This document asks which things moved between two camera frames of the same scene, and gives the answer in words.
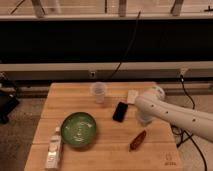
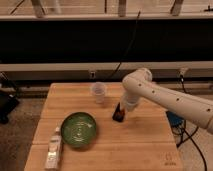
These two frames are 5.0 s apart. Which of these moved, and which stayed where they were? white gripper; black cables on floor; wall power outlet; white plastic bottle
Moved: white gripper
Stayed: black cables on floor; wall power outlet; white plastic bottle
